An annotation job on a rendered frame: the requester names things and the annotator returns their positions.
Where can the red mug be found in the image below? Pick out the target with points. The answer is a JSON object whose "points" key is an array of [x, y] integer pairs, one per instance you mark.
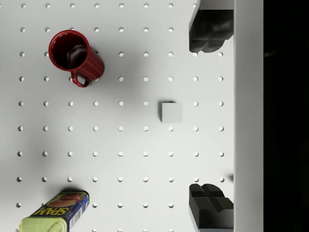
{"points": [[94, 65]]}

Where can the flat-sided can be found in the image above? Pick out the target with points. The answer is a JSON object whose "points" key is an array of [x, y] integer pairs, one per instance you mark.
{"points": [[54, 212]]}

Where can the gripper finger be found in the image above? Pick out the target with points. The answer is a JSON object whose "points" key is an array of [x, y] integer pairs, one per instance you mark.
{"points": [[210, 29], [207, 210]]}

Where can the grey cube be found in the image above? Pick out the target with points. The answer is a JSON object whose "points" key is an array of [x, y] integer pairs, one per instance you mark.
{"points": [[172, 113]]}

